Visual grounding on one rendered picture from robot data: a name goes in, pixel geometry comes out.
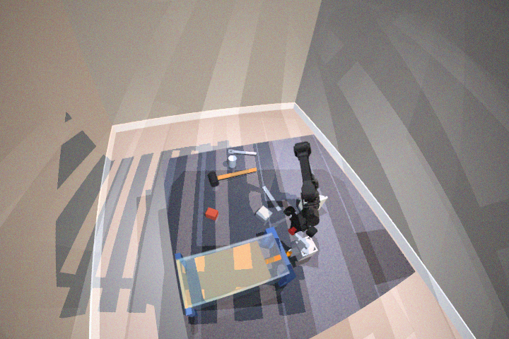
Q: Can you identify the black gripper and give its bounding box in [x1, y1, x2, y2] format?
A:
[283, 206, 317, 238]

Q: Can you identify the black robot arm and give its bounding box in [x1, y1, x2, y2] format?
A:
[291, 141, 320, 231]

